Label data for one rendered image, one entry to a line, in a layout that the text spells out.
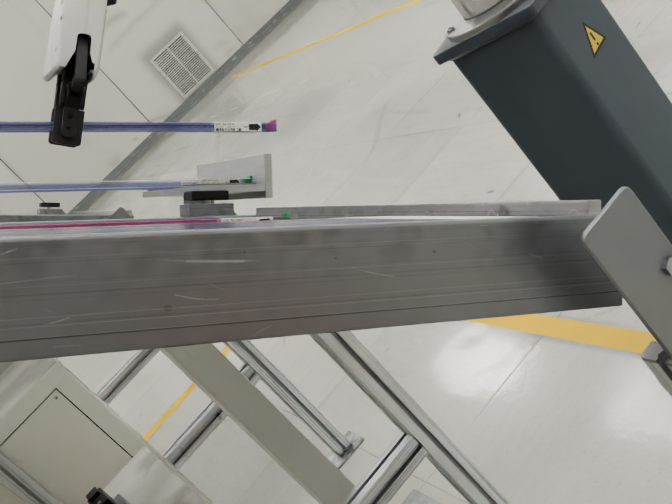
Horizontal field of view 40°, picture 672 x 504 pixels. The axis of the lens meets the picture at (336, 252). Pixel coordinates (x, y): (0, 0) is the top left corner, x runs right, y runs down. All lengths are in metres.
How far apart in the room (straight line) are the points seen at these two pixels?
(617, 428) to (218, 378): 0.68
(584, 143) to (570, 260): 0.78
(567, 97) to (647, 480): 0.61
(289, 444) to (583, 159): 0.66
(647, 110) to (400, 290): 0.93
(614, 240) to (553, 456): 1.16
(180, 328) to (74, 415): 1.50
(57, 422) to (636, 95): 1.27
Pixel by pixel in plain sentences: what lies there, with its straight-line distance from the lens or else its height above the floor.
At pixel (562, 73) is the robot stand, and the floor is 0.59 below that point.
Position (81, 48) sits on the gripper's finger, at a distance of 1.07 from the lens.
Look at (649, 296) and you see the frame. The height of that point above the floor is 0.70.
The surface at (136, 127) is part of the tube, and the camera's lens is 1.11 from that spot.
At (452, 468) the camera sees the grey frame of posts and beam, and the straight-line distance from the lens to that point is 1.45.
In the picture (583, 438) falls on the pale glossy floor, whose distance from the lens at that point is 1.71.
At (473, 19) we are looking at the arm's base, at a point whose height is 0.71.
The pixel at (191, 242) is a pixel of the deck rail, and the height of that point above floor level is 0.92.
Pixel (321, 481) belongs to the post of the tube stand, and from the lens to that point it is 1.62.
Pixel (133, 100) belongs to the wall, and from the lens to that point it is 8.86.
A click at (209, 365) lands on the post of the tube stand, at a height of 0.55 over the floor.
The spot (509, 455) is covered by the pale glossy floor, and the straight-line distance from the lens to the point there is 1.80.
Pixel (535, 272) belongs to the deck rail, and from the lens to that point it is 0.61.
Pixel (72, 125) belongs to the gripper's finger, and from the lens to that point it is 1.08.
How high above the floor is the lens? 1.03
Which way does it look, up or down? 19 degrees down
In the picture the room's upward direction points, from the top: 42 degrees counter-clockwise
